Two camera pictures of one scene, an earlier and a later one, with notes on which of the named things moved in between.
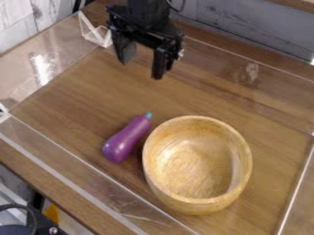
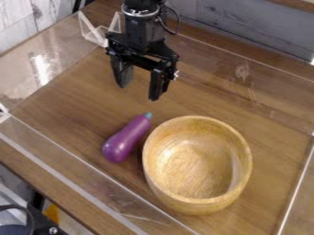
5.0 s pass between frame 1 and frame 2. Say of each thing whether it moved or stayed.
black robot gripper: moved
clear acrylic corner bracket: stayed
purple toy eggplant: stayed
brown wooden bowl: stayed
